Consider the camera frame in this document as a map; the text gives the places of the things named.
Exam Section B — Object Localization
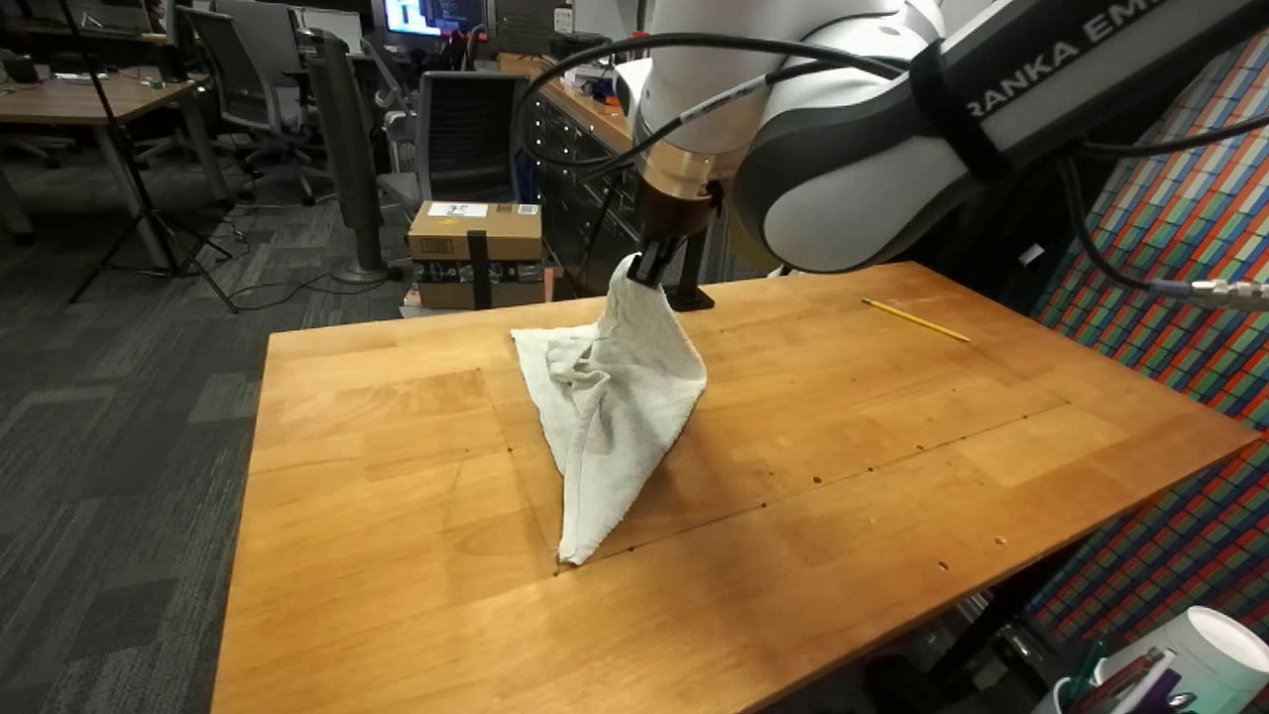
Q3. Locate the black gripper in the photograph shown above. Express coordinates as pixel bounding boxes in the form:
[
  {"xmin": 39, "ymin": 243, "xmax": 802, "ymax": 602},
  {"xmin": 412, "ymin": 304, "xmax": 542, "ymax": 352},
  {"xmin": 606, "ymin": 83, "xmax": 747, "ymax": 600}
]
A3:
[{"xmin": 628, "ymin": 183, "xmax": 721, "ymax": 287}]

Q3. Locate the white cloth towel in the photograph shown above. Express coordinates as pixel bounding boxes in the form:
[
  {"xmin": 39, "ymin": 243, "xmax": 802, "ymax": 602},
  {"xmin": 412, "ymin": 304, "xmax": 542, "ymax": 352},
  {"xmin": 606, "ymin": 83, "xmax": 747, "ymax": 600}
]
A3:
[{"xmin": 510, "ymin": 253, "xmax": 710, "ymax": 567}]

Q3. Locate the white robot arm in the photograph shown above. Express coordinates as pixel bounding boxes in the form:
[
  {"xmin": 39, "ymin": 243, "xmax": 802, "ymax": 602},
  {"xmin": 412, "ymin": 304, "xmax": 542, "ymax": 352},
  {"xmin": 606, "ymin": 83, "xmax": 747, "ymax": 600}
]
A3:
[{"xmin": 638, "ymin": 0, "xmax": 1266, "ymax": 275}]

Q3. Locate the black vertical pole stand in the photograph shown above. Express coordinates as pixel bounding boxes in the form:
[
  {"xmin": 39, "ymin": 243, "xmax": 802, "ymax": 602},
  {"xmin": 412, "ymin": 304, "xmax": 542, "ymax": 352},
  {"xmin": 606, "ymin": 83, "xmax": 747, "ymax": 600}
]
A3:
[{"xmin": 667, "ymin": 201, "xmax": 716, "ymax": 313}]

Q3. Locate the grey cabinet with drawers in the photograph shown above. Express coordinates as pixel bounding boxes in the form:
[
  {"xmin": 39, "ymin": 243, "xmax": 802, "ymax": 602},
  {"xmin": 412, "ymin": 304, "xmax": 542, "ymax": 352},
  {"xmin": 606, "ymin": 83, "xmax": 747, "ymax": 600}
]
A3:
[{"xmin": 514, "ymin": 54, "xmax": 638, "ymax": 296}]

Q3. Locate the cardboard box on floor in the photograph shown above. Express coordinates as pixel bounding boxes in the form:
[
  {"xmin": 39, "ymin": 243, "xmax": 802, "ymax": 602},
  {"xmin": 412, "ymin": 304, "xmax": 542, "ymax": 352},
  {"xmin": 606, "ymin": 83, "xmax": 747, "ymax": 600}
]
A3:
[{"xmin": 408, "ymin": 200, "xmax": 542, "ymax": 311}]

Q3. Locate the black monitor on floor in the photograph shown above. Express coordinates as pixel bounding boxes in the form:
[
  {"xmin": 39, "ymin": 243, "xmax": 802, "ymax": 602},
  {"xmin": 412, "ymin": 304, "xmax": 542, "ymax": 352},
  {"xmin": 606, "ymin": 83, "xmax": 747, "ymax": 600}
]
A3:
[{"xmin": 419, "ymin": 71, "xmax": 523, "ymax": 201}]

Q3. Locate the yellow pencil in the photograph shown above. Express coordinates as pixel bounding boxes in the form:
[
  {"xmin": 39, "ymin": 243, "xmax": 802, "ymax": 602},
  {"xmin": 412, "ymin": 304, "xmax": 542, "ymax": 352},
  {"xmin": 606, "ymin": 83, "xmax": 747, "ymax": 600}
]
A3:
[{"xmin": 862, "ymin": 296, "xmax": 975, "ymax": 346}]

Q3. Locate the lit computer screen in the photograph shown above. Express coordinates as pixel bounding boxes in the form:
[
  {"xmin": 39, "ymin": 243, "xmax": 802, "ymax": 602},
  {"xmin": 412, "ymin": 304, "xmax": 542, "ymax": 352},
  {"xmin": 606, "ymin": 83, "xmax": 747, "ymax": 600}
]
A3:
[{"xmin": 382, "ymin": 0, "xmax": 489, "ymax": 34}]

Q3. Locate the black office chair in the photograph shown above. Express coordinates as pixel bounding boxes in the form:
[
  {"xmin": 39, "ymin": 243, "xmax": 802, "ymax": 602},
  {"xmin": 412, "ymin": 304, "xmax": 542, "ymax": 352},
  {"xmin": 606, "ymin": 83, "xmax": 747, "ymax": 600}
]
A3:
[{"xmin": 177, "ymin": 0, "xmax": 320, "ymax": 201}]

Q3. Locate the black tripod stand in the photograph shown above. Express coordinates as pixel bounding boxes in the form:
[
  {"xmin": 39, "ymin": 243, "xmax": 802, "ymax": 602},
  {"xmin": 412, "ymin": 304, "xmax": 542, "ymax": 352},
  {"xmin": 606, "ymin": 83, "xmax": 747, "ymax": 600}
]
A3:
[{"xmin": 55, "ymin": 0, "xmax": 239, "ymax": 313}]

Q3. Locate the colourful woven fabric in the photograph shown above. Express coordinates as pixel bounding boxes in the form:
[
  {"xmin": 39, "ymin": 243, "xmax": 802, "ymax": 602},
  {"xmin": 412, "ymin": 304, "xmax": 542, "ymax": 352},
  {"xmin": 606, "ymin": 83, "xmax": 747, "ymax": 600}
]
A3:
[{"xmin": 1024, "ymin": 34, "xmax": 1269, "ymax": 666}]

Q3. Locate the wooden desk in background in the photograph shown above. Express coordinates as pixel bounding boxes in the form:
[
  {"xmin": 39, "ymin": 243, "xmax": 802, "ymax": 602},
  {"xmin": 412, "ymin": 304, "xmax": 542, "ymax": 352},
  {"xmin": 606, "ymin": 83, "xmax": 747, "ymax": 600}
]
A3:
[{"xmin": 0, "ymin": 71, "xmax": 213, "ymax": 243}]

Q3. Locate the white cup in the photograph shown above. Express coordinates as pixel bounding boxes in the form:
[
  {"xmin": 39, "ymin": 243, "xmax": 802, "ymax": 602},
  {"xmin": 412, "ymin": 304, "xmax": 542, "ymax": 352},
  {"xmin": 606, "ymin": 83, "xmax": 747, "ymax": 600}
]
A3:
[{"xmin": 1035, "ymin": 608, "xmax": 1269, "ymax": 714}]

